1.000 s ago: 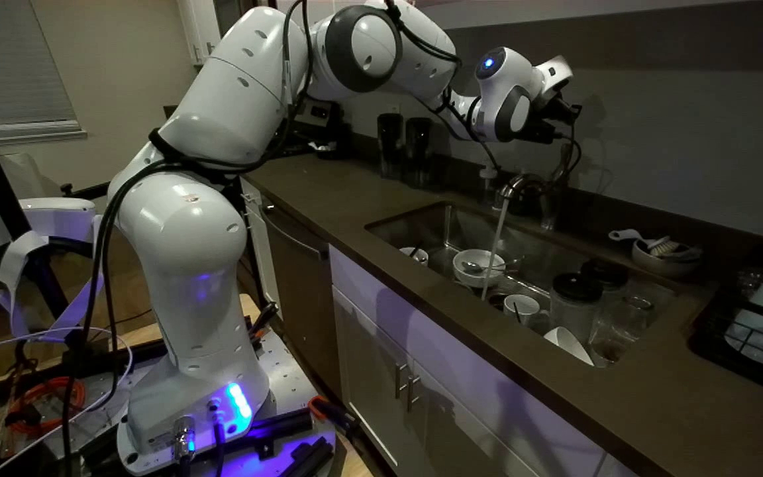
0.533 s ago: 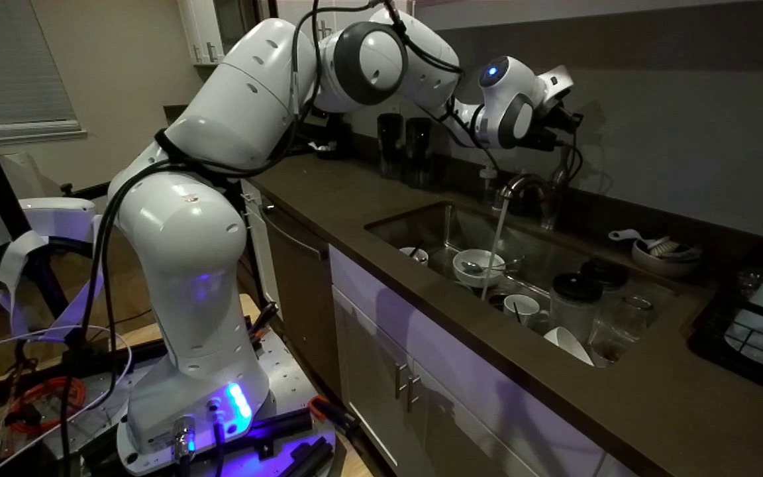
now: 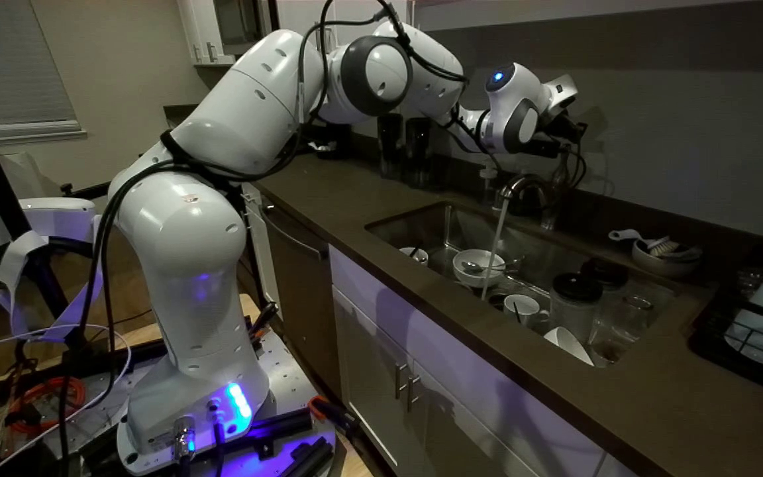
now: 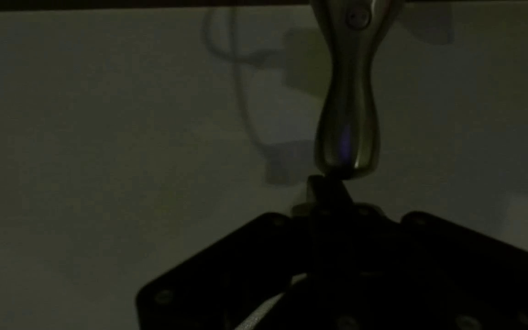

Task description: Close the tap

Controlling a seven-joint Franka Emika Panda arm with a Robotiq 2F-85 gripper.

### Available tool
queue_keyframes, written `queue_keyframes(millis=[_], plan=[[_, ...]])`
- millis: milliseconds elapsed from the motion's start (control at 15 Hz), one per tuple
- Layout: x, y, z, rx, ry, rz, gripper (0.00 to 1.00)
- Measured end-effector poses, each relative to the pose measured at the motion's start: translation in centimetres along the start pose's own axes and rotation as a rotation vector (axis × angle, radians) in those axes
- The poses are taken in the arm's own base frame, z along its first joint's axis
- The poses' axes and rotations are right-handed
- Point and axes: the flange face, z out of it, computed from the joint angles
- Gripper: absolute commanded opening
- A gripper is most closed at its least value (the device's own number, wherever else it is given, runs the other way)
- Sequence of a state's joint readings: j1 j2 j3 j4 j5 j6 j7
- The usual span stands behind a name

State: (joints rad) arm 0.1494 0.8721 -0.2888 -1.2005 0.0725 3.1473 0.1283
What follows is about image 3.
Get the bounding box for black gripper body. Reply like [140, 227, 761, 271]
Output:
[525, 104, 582, 161]

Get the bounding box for steel sink basin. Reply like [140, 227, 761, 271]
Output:
[362, 197, 695, 371]

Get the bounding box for dark round container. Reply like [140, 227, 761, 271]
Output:
[578, 254, 634, 291]

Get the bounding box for dark tall bottle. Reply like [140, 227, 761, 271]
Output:
[377, 111, 402, 180]
[399, 113, 434, 180]

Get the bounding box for white items behind sink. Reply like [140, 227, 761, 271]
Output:
[607, 225, 705, 279]

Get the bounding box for white bowl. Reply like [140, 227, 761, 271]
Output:
[450, 246, 509, 291]

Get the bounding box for white cup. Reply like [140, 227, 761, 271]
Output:
[500, 291, 542, 325]

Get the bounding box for flat white plate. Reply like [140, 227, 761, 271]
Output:
[398, 243, 434, 268]

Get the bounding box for white ribbed dish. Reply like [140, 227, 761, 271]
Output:
[721, 308, 763, 371]

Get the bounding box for white lower cabinet doors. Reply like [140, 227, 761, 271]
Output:
[326, 243, 642, 477]

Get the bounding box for perforated metal robot table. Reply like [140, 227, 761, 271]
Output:
[114, 325, 350, 477]

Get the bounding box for window with blinds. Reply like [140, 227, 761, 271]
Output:
[0, 0, 84, 147]

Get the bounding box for black rail bracket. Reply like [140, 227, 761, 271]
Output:
[247, 408, 342, 477]

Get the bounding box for white flat strap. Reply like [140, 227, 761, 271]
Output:
[0, 197, 109, 344]

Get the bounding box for red cable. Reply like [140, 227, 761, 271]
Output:
[8, 377, 95, 429]

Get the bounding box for white cable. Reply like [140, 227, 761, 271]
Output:
[0, 320, 137, 477]

